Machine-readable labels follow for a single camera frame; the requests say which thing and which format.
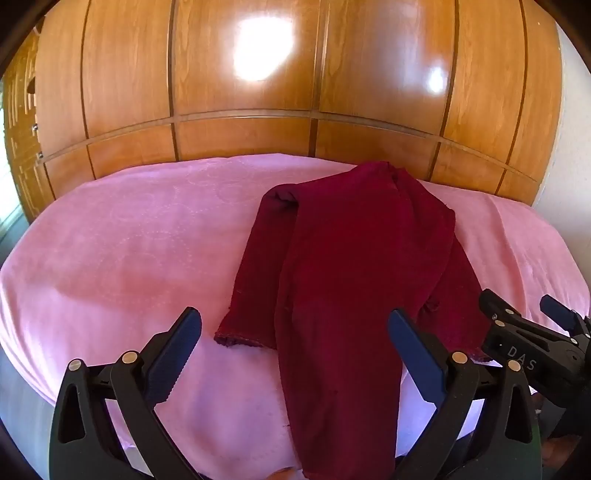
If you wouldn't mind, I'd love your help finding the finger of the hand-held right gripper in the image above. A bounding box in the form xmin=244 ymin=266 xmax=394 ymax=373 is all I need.
xmin=479 ymin=288 xmax=568 ymax=376
xmin=539 ymin=294 xmax=591 ymax=343

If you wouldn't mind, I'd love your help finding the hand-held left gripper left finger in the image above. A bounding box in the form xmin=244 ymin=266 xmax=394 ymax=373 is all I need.
xmin=48 ymin=306 xmax=204 ymax=480

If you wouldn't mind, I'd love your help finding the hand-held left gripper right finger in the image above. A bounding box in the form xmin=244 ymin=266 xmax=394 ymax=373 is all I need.
xmin=388 ymin=308 xmax=543 ymax=480

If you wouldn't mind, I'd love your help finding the dark red garment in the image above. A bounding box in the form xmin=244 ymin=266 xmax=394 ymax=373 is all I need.
xmin=213 ymin=161 xmax=497 ymax=480

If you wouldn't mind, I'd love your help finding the pink bed sheet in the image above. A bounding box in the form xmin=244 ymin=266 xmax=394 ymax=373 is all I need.
xmin=0 ymin=153 xmax=591 ymax=480

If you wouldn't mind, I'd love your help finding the carved wooden cabinet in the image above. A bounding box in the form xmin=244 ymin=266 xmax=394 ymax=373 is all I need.
xmin=4 ymin=28 xmax=52 ymax=224

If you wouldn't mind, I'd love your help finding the wooden wardrobe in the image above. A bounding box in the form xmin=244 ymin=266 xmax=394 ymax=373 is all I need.
xmin=34 ymin=0 xmax=565 ymax=209

